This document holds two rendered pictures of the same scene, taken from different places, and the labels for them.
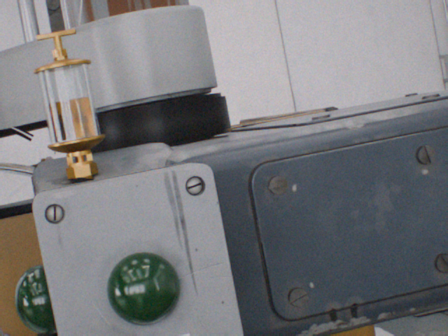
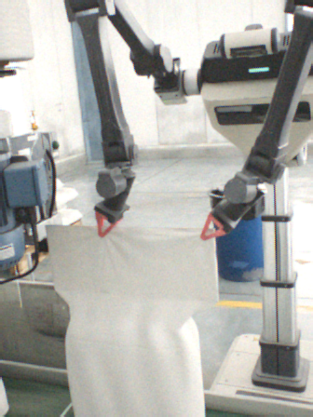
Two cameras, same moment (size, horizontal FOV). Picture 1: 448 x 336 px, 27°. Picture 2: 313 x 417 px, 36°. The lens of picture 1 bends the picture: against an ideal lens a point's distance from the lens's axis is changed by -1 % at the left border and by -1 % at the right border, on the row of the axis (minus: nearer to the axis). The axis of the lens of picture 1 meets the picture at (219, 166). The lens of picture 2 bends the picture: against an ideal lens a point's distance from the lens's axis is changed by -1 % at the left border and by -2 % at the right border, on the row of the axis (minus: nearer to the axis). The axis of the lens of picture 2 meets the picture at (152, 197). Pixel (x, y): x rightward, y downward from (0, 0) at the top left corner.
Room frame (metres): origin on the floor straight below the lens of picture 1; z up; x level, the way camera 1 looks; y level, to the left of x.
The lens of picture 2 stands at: (1.55, 1.14, 1.44)
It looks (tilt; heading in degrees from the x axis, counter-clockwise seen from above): 13 degrees down; 212
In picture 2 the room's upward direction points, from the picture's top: 5 degrees counter-clockwise
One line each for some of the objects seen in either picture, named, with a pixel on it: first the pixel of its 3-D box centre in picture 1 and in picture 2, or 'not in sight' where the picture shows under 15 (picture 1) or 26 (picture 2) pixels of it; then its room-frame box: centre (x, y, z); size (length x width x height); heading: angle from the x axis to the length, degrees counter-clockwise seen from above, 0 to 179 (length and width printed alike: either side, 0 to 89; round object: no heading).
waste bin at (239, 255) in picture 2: not in sight; (241, 231); (-1.71, -0.11, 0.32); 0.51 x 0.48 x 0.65; 10
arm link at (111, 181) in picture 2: not in sight; (115, 169); (0.58, 0.44, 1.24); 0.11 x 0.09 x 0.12; 8
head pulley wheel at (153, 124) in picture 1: (157, 124); not in sight; (0.59, 0.03, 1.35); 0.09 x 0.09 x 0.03
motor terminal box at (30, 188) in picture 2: not in sight; (28, 188); (0.82, 0.38, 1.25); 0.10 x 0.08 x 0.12; 35
